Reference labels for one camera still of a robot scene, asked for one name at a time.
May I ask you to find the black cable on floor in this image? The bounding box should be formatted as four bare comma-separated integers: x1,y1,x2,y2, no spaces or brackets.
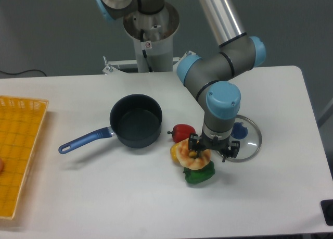
0,69,47,77

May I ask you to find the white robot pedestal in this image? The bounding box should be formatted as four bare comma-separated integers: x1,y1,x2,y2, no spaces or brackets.
103,3,192,74

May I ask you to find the yellow plastic basket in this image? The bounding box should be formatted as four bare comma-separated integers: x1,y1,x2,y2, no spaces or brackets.
1,95,49,220

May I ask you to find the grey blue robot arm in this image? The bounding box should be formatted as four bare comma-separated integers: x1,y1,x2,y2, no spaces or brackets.
95,0,266,160

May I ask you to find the dark pot with blue handle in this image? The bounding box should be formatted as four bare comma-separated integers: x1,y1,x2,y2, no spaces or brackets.
58,94,162,154

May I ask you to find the red toy bell pepper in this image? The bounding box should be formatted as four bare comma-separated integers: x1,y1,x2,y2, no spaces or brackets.
167,124,196,143

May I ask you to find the green toy bell pepper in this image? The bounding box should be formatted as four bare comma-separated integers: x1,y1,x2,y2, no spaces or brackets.
183,161,215,184

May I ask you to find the glazed toy donut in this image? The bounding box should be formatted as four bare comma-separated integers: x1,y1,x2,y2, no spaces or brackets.
175,139,211,170

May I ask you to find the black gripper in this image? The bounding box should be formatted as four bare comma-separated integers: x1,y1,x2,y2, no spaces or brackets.
188,132,240,162

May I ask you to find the yellow toy bell pepper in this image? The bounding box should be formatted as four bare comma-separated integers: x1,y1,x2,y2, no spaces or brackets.
170,143,180,164

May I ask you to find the black object at table corner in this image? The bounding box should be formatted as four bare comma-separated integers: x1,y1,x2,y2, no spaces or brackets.
320,199,333,226

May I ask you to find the glass lid with blue knob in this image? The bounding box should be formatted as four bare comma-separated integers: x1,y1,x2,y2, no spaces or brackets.
215,114,263,162

